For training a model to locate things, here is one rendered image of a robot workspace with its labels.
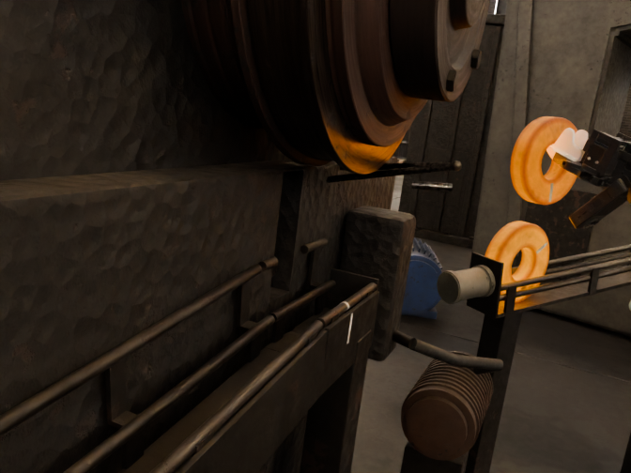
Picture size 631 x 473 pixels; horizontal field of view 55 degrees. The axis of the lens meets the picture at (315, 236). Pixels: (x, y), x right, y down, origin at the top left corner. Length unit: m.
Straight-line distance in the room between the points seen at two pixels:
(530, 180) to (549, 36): 2.37
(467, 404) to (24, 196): 0.77
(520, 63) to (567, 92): 0.29
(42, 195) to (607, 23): 3.14
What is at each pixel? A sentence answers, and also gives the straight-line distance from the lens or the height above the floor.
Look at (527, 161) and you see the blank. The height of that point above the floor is 0.90.
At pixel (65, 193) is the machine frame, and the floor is 0.87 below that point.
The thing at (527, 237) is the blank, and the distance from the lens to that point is 1.20.
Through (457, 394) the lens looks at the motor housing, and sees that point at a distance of 1.04.
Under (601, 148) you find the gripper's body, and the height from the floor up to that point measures 0.94.
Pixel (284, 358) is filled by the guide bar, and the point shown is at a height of 0.70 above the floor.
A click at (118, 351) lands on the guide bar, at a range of 0.53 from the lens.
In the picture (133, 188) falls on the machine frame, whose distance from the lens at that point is 0.52.
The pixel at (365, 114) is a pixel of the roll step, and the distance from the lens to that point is 0.64.
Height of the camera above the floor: 0.95
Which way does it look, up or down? 12 degrees down
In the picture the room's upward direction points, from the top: 7 degrees clockwise
